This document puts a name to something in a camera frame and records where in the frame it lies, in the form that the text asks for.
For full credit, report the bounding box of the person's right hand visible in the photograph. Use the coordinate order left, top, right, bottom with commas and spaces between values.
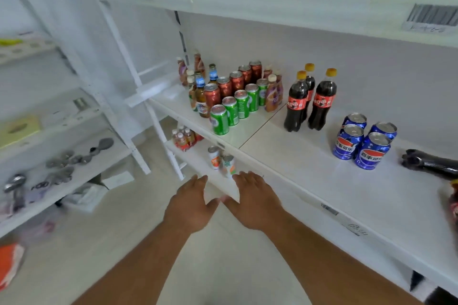
220, 171, 287, 232

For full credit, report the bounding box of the person's left hand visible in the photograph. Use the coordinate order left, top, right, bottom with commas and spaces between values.
163, 174, 221, 234

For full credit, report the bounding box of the white metal shelf rack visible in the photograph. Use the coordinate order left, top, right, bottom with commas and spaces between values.
77, 0, 458, 296

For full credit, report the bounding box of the cola bottle front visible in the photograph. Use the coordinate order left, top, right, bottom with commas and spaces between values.
283, 71, 309, 133
449, 179, 458, 225

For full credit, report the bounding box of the cola bottle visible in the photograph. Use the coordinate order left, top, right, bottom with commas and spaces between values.
283, 71, 309, 133
449, 179, 458, 225
302, 63, 316, 123
307, 68, 338, 132
400, 149, 458, 180

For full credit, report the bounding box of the blue Pepsi can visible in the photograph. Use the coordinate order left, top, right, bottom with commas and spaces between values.
368, 122, 398, 142
353, 132, 392, 171
332, 124, 365, 161
342, 112, 368, 130

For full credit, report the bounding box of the person's right forearm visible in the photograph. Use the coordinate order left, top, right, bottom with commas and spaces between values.
263, 210, 423, 305

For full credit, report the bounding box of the person's left forearm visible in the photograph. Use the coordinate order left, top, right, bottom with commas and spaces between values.
71, 219, 194, 305

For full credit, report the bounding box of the peach print can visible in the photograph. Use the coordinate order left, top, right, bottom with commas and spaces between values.
221, 153, 237, 179

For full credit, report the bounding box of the white bottle silver cap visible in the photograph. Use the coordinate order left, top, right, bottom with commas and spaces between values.
208, 146, 222, 171

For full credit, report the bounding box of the wrapped pack of small bottles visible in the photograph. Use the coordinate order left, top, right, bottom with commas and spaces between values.
171, 124, 205, 153

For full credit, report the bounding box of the white flat box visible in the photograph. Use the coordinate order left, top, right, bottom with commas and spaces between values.
62, 183, 109, 213
101, 171, 135, 190

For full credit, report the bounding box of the white metal storage rack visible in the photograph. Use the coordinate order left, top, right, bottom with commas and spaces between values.
0, 0, 151, 239

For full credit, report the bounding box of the purple label coffee bottle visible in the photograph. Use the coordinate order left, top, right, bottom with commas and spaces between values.
264, 74, 280, 113
274, 71, 284, 105

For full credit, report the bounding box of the red drink can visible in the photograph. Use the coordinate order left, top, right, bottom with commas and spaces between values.
249, 60, 263, 84
238, 64, 253, 87
203, 83, 222, 111
229, 71, 245, 94
216, 76, 233, 100

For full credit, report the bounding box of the group of metal lids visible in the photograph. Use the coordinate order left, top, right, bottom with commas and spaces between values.
44, 136, 115, 187

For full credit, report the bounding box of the brown coffee bottle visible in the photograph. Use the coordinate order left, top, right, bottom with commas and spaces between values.
194, 51, 206, 79
177, 57, 188, 86

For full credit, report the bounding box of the packet with black rings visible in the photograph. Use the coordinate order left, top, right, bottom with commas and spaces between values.
28, 179, 52, 202

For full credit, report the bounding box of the metal spoon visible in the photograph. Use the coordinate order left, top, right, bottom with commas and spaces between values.
2, 173, 28, 213

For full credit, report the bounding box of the yellow book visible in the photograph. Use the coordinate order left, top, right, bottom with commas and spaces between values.
0, 115, 41, 150

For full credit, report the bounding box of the orange white bag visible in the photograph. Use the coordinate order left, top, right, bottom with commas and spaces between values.
0, 243, 26, 291

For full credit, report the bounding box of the white barcode label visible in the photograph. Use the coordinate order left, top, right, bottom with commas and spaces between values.
401, 3, 458, 34

